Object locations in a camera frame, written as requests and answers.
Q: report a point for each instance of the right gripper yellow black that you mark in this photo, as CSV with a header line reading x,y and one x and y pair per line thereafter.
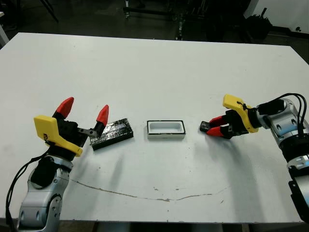
x,y
243,118

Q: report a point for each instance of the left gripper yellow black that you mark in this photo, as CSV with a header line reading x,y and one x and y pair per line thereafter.
x,y
48,128

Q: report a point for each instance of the small black camera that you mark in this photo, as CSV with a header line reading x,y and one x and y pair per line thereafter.
x,y
204,126

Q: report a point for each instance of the black scuffed box lid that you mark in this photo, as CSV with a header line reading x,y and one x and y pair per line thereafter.
x,y
113,134

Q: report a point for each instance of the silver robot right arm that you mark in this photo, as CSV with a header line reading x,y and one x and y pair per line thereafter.
x,y
285,123

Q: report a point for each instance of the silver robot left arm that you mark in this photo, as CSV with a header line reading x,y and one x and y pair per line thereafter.
x,y
43,200

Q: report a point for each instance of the black tripod leg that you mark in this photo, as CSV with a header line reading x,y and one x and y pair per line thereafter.
x,y
50,10

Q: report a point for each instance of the white side table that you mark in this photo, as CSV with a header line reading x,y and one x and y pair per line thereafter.
x,y
3,33

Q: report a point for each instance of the camera box base white inlay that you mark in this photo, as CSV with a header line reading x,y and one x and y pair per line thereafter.
x,y
166,137

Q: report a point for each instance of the black cart frame with casters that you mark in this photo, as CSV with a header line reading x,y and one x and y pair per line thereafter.
x,y
147,10

